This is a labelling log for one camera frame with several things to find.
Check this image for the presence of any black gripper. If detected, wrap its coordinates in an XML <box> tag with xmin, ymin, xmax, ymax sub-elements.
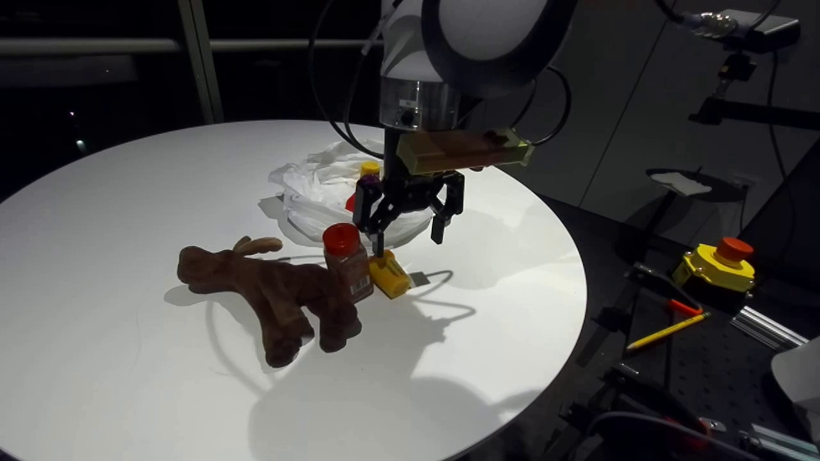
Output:
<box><xmin>353</xmin><ymin>164</ymin><xmax>468</xmax><ymax>257</ymax></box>

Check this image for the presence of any spice jar red lid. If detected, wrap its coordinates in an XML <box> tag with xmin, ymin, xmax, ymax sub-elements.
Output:
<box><xmin>319</xmin><ymin>220</ymin><xmax>380</xmax><ymax>306</ymax></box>

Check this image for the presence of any brown plush moose toy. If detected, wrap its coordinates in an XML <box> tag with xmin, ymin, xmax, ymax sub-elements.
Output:
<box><xmin>173</xmin><ymin>234</ymin><xmax>367</xmax><ymax>372</ymax></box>

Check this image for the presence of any white clear plastic bowl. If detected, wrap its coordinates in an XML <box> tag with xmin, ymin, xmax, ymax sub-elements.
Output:
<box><xmin>257</xmin><ymin>139</ymin><xmax>439</xmax><ymax>251</ymax></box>

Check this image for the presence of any small gray plate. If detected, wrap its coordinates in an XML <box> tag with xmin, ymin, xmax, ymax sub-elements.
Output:
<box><xmin>642</xmin><ymin>166</ymin><xmax>728</xmax><ymax>206</ymax></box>

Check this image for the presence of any yellow pencil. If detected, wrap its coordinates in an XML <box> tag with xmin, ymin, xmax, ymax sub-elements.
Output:
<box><xmin>623</xmin><ymin>310</ymin><xmax>712</xmax><ymax>356</ymax></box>

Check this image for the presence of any yellow emergency stop button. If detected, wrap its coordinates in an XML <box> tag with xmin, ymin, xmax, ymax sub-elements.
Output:
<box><xmin>672</xmin><ymin>234</ymin><xmax>758</xmax><ymax>297</ymax></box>

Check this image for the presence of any white rounded object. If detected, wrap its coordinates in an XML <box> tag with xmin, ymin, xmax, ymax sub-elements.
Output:
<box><xmin>768</xmin><ymin>336</ymin><xmax>820</xmax><ymax>431</ymax></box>

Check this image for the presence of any wrist camera yellowish mount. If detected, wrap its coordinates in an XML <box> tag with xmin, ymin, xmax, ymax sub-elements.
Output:
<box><xmin>394</xmin><ymin>126</ymin><xmax>539</xmax><ymax>175</ymax></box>

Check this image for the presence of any gray window post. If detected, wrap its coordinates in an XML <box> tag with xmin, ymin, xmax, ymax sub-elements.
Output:
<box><xmin>173</xmin><ymin>0</ymin><xmax>227</xmax><ymax>126</ymax></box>

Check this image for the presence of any red tool handle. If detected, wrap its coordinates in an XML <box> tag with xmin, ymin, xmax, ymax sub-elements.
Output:
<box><xmin>663</xmin><ymin>297</ymin><xmax>708</xmax><ymax>324</ymax></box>

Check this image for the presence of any cable with gray connector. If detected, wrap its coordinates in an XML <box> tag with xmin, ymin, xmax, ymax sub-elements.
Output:
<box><xmin>655</xmin><ymin>0</ymin><xmax>777</xmax><ymax>41</ymax></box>

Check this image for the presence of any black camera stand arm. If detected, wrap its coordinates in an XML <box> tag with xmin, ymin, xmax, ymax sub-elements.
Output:
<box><xmin>686</xmin><ymin>48</ymin><xmax>820</xmax><ymax>134</ymax></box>

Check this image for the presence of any gray horizontal rail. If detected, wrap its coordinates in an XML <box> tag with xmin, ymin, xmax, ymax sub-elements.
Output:
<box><xmin>0</xmin><ymin>37</ymin><xmax>381</xmax><ymax>60</ymax></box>

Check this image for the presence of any aluminium profile rail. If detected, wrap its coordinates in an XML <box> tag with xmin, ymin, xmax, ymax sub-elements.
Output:
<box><xmin>733</xmin><ymin>303</ymin><xmax>809</xmax><ymax>352</ymax></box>

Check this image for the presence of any black camera box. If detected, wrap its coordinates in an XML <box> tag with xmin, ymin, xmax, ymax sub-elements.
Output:
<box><xmin>696</xmin><ymin>9</ymin><xmax>805</xmax><ymax>57</ymax></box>

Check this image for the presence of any teal cable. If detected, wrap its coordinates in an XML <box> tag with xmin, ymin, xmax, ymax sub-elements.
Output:
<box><xmin>747</xmin><ymin>420</ymin><xmax>820</xmax><ymax>459</ymax></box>

